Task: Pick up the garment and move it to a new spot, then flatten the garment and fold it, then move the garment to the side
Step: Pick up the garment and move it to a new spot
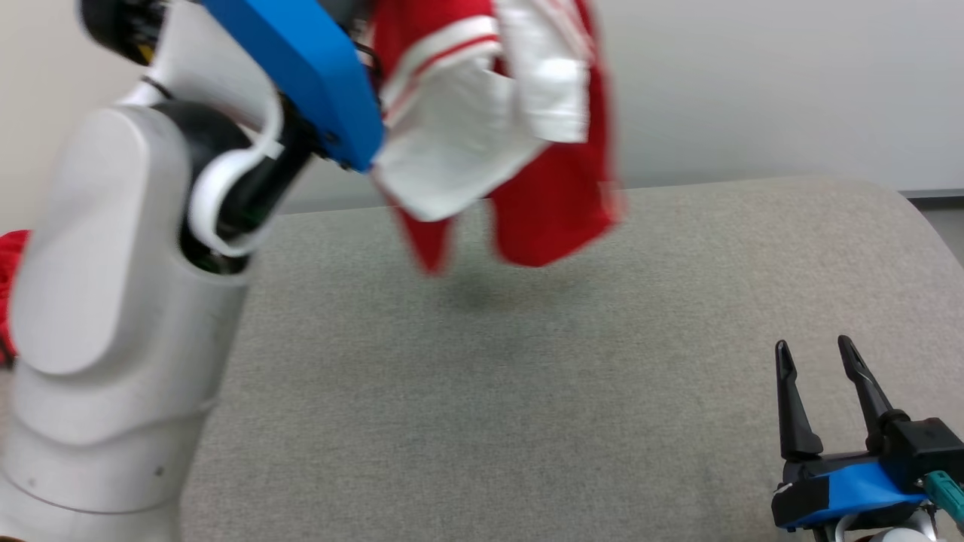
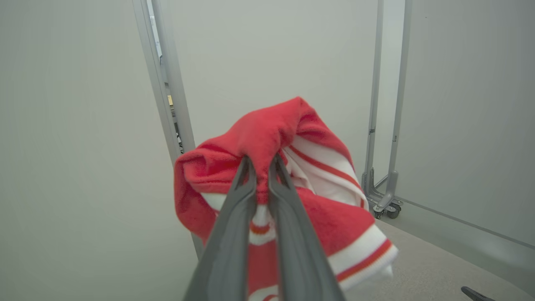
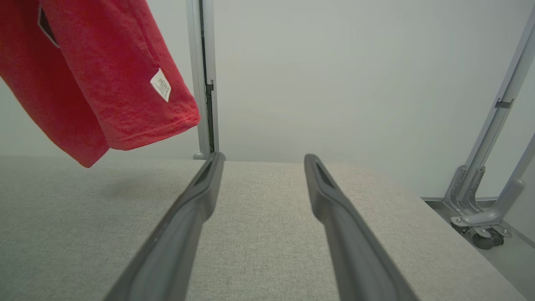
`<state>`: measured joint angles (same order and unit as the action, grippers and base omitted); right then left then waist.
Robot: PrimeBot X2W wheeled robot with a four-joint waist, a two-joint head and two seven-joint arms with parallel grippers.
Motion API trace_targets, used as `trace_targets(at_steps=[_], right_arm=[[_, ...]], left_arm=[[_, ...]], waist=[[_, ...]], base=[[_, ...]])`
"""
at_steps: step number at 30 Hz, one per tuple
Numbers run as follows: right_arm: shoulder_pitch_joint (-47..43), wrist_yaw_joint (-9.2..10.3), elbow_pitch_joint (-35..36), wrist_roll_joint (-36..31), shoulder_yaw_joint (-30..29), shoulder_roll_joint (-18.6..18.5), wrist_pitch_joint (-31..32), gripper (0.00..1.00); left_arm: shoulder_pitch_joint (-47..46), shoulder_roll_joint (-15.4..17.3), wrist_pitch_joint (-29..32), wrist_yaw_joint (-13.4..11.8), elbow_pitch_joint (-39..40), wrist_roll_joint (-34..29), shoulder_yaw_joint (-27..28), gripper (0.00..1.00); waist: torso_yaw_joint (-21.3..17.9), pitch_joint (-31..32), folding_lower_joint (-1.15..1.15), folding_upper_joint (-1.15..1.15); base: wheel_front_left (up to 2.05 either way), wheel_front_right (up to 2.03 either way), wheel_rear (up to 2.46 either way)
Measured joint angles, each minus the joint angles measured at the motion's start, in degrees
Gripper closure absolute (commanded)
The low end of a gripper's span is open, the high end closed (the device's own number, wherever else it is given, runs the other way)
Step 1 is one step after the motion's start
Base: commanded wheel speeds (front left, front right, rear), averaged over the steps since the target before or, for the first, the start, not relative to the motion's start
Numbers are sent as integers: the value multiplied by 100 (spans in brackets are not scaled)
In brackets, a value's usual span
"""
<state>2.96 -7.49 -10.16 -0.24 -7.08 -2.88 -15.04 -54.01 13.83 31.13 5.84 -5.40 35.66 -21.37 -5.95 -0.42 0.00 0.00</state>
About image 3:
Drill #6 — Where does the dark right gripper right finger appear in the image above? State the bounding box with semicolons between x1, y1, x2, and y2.
304;153;420;301

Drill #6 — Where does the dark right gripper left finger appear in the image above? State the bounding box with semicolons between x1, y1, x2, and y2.
104;152;226;301

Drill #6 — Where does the red jersey with black print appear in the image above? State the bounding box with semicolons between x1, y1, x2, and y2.
0;0;201;168

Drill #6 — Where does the black caster wheel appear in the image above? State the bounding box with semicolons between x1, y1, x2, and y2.
472;228;505;250

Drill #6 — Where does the grey partition post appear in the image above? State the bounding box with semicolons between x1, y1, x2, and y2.
186;0;220;160

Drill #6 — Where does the grey metal stand frame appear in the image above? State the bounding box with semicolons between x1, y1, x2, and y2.
442;4;535;228

